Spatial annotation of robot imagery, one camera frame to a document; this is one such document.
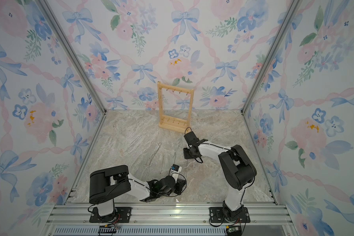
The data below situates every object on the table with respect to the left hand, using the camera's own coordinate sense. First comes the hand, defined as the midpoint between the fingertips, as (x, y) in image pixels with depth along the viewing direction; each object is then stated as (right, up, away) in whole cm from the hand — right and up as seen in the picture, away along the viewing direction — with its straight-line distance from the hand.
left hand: (188, 183), depth 83 cm
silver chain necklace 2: (-8, +13, +12) cm, 20 cm away
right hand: (+1, +14, +13) cm, 19 cm away
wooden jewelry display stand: (-11, +35, +20) cm, 42 cm away
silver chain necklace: (-25, +8, +8) cm, 28 cm away
